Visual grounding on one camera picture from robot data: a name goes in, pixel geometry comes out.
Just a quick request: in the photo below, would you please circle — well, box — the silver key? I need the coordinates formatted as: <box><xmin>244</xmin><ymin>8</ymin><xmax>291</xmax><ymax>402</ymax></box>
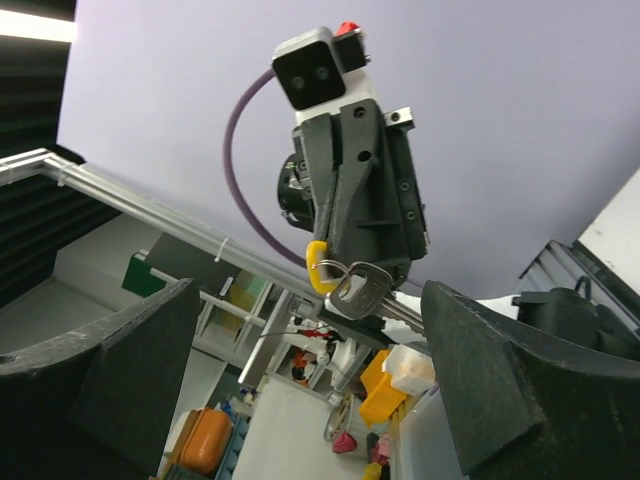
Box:
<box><xmin>328</xmin><ymin>261</ymin><xmax>424</xmax><ymax>334</ymax></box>

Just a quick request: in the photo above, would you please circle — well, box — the aluminium frame rail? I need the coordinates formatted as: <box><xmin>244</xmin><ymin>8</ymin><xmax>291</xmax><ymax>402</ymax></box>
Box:
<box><xmin>1</xmin><ymin>148</ymin><xmax>323</xmax><ymax>304</ymax></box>

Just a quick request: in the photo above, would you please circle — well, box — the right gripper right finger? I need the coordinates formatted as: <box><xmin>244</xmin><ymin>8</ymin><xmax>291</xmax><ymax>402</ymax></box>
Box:
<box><xmin>421</xmin><ymin>281</ymin><xmax>639</xmax><ymax>479</ymax></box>

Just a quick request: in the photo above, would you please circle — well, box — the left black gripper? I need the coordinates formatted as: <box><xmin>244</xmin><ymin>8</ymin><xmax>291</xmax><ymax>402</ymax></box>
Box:
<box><xmin>293</xmin><ymin>99</ymin><xmax>427</xmax><ymax>280</ymax></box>

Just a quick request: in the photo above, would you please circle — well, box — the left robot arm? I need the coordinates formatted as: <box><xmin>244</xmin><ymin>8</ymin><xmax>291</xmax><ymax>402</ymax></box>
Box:
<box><xmin>277</xmin><ymin>99</ymin><xmax>429</xmax><ymax>285</ymax></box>

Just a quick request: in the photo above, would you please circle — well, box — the orange case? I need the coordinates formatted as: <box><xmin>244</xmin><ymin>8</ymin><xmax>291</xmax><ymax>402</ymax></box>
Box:
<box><xmin>177</xmin><ymin>407</ymin><xmax>232</xmax><ymax>475</ymax></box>

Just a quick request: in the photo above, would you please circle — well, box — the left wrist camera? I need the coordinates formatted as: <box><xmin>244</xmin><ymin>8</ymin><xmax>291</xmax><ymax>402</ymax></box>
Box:
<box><xmin>271</xmin><ymin>22</ymin><xmax>367</xmax><ymax>112</ymax></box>

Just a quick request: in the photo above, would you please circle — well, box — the yellow bin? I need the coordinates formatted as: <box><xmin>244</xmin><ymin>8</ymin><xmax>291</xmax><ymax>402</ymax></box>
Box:
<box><xmin>359</xmin><ymin>350</ymin><xmax>408</xmax><ymax>427</ymax></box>

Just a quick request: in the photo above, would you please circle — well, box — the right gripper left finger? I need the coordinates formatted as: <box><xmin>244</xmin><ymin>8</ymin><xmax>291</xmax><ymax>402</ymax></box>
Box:
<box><xmin>1</xmin><ymin>279</ymin><xmax>200</xmax><ymax>475</ymax></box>

